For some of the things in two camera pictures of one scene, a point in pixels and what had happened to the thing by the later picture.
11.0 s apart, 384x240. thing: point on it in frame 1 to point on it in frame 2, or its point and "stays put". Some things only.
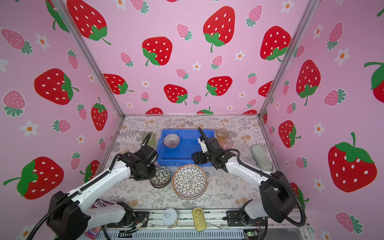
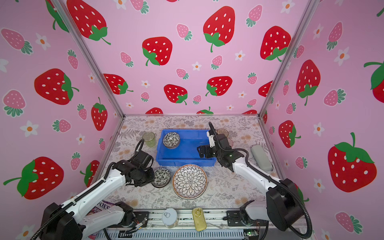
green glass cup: x=152 y=141 stays put
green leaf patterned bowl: x=162 y=177 to x=171 y=140
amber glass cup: x=222 y=134 stays put
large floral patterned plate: x=189 y=181 stays put
